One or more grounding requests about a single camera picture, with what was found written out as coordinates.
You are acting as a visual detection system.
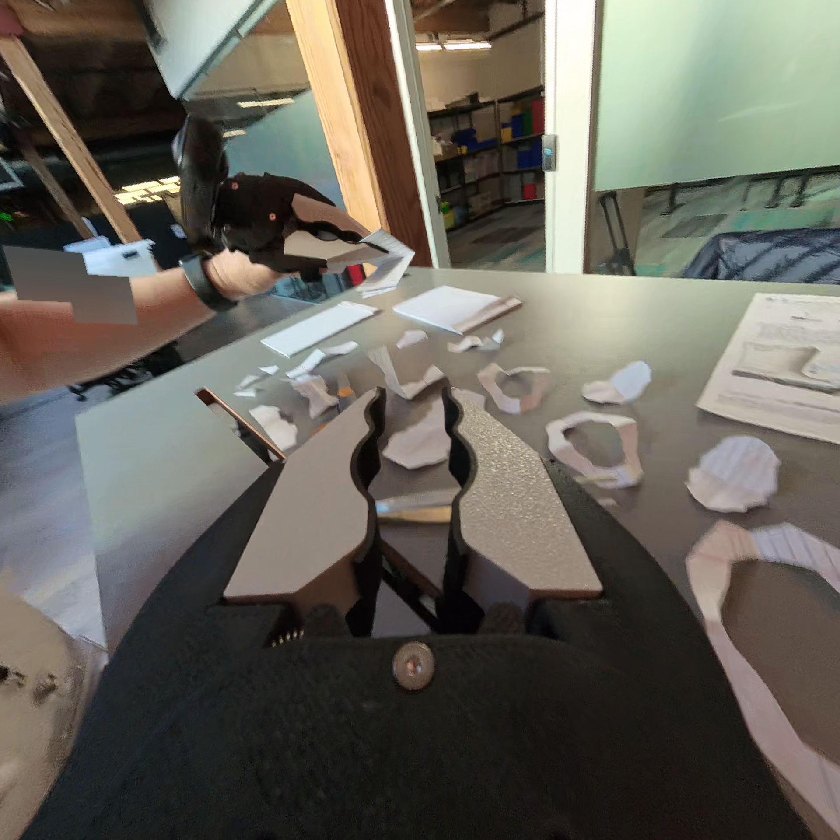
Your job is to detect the person's left hand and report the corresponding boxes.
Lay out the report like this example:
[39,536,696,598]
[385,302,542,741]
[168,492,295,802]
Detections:
[203,248,284,304]

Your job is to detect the grey desk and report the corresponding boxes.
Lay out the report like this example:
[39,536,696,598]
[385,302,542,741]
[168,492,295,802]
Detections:
[75,266,840,840]

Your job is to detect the narrow lined paper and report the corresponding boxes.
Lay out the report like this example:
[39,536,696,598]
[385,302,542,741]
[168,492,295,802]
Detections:
[289,374,340,420]

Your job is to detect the white lined legal pad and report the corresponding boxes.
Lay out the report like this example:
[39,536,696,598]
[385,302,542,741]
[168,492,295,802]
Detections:
[392,285,523,334]

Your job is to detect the black smartwatch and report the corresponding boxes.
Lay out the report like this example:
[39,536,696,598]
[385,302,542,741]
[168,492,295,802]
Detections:
[178,252,238,312]

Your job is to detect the large paper outline ring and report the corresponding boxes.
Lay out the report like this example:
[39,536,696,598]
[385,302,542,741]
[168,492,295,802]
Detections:
[686,520,840,837]

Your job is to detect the storage shelves with bins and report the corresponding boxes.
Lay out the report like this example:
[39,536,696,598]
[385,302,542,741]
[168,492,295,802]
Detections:
[430,88,547,227]

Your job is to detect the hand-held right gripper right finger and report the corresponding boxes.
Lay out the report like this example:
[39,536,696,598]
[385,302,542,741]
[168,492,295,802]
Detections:
[440,386,603,636]

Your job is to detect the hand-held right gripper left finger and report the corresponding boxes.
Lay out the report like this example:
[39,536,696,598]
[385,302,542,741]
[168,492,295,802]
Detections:
[223,387,387,636]

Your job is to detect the curved white paper scrap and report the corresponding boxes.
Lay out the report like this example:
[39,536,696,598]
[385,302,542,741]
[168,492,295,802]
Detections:
[367,346,447,400]

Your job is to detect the lined paper pad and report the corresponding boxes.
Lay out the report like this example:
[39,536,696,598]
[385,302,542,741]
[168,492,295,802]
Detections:
[261,305,379,359]

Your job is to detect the person's left forearm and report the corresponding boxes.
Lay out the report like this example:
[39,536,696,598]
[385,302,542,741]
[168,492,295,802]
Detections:
[0,269,217,403]

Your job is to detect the grey orange scissors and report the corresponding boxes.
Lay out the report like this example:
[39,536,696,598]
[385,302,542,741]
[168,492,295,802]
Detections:
[375,489,460,525]

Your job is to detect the printed instruction sheet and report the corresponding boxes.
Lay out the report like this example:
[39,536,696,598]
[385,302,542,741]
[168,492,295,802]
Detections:
[696,292,840,447]

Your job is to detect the torn lined paper piece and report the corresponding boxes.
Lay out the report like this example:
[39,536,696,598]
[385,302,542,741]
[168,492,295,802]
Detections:
[249,405,300,453]
[382,399,455,471]
[287,341,359,380]

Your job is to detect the oval lined paper cutout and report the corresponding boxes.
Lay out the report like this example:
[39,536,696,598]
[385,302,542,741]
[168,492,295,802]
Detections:
[686,436,782,514]

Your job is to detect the dark blue puffer jacket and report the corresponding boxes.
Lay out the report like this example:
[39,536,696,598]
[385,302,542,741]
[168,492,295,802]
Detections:
[682,228,840,285]

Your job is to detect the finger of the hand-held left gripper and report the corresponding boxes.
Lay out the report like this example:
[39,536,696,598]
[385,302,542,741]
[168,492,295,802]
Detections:
[281,231,388,277]
[290,192,374,240]

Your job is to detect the lined paper strip scrap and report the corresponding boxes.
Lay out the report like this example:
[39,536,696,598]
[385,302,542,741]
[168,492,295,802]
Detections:
[546,412,644,490]

